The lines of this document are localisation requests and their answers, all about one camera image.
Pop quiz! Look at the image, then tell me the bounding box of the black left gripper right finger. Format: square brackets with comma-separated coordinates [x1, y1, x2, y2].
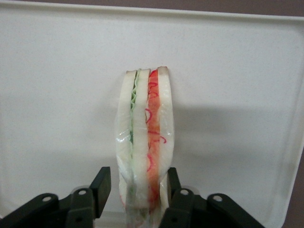
[158, 167, 266, 228]

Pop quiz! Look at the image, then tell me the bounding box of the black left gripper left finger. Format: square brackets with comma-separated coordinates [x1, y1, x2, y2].
[0, 166, 112, 228]

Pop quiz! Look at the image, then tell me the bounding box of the triangular sandwich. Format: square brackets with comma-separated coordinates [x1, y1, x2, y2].
[114, 66, 176, 228]

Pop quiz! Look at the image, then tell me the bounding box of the beige plastic tray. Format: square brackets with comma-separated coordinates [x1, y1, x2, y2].
[0, 3, 304, 228]

